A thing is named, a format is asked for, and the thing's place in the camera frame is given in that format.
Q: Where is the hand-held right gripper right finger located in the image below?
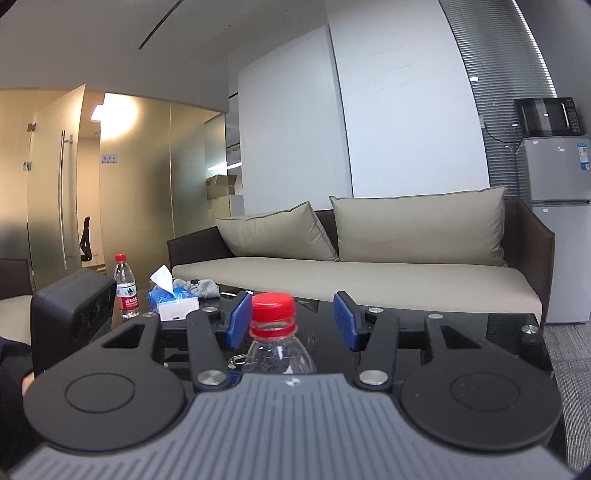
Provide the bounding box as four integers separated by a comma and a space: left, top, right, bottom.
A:
333, 291, 507, 392

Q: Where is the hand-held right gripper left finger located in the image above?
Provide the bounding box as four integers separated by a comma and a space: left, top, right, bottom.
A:
99, 291, 254, 392

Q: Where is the clear plastic water bottle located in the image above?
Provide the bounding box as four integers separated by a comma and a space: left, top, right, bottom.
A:
113, 261, 140, 320
240, 323, 319, 377

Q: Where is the brown and beige sofa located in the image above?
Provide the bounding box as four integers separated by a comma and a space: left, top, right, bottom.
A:
166, 198, 555, 328

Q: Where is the grey cloth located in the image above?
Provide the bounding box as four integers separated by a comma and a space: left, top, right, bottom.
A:
172, 278, 221, 300

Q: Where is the blue and white tissue box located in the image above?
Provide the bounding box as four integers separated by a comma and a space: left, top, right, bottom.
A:
148, 265, 200, 322

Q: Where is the beige sofa cushion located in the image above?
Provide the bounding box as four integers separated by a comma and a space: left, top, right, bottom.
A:
216, 202, 340, 263
329, 185, 509, 268

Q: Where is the cardboard box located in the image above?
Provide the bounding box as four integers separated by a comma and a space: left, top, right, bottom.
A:
206, 174, 238, 200

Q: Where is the black speaker box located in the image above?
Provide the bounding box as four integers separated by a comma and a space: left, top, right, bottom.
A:
30, 268, 117, 374

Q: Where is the frosted glass door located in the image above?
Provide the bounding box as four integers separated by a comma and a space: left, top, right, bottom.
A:
25, 83, 100, 291

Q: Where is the person's dark clothing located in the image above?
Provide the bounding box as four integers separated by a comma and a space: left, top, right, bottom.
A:
0, 336, 35, 467

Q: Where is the grey refrigerator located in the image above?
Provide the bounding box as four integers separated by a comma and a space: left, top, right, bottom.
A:
517, 134, 591, 325

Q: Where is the black microwave oven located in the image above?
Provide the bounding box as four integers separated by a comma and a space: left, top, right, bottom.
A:
514, 97, 580, 138

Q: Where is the metal door handle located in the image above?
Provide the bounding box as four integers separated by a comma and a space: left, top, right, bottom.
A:
58, 130, 75, 271

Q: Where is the black power cable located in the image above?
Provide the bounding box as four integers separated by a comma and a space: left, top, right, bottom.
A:
482, 122, 525, 153

